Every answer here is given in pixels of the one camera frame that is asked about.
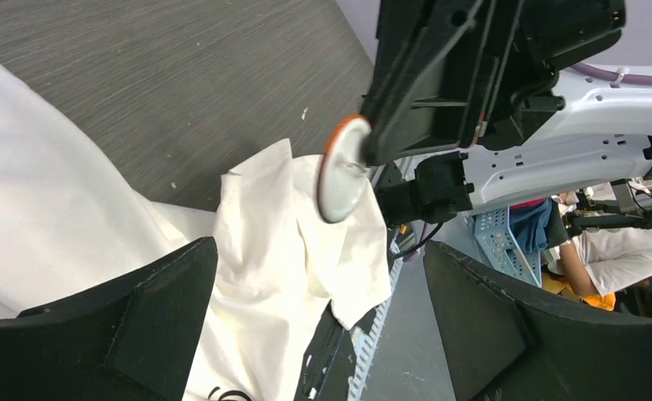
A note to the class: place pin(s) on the aluminium front rail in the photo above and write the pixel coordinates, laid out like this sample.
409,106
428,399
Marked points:
365,343

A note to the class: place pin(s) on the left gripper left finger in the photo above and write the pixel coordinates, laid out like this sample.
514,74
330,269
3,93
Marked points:
131,338

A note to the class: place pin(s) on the blue plastic basket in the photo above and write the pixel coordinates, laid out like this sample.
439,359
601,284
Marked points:
495,237

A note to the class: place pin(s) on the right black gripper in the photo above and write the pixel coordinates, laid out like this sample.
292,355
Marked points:
450,72

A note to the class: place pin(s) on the white floral t-shirt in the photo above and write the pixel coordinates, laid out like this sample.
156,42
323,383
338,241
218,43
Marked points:
69,221

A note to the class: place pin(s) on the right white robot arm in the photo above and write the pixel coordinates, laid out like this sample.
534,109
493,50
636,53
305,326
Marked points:
604,133

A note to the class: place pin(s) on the person in white shirt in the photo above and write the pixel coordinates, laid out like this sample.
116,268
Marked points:
594,265

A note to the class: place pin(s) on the orange rimmed round brooch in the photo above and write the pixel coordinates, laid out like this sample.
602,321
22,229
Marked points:
343,172

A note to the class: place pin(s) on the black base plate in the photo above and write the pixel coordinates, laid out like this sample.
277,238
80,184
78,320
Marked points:
328,363

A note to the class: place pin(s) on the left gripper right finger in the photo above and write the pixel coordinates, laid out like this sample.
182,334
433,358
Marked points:
504,339

